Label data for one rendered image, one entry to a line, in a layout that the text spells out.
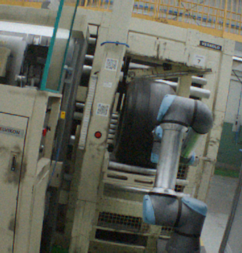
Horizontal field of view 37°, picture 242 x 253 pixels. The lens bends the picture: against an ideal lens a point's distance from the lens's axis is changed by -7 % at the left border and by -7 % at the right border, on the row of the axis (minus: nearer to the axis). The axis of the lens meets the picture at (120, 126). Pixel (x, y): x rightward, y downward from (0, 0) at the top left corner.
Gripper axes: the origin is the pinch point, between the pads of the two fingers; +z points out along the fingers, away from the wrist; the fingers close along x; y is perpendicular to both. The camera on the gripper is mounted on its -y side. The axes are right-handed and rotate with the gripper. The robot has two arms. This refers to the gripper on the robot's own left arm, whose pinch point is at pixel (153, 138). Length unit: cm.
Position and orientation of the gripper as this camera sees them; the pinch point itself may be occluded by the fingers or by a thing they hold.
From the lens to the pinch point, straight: 222.5
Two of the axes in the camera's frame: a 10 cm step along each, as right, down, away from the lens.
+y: 1.8, -9.8, 0.7
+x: -9.8, -1.8, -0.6
